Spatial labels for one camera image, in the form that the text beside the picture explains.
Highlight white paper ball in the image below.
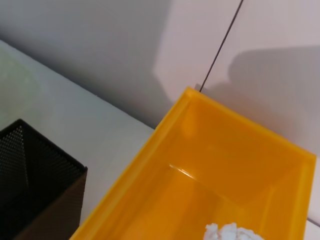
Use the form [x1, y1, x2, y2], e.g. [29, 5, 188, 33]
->
[204, 222, 263, 240]

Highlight black mesh pen holder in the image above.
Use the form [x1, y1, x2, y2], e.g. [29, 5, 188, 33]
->
[0, 118, 88, 240]

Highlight yellow plastic bin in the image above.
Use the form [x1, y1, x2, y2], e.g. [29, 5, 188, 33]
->
[69, 86, 317, 240]

